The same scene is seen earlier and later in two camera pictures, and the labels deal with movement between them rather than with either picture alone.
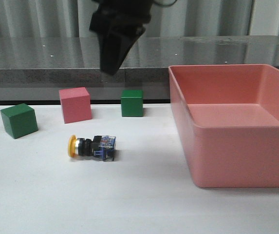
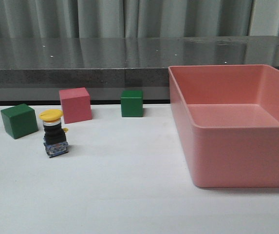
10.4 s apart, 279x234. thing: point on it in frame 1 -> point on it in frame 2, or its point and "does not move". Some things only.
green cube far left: x=19 y=120 does not move
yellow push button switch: x=102 y=147 -> x=55 y=140
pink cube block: x=75 y=104 does not move
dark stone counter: x=31 y=69 does not move
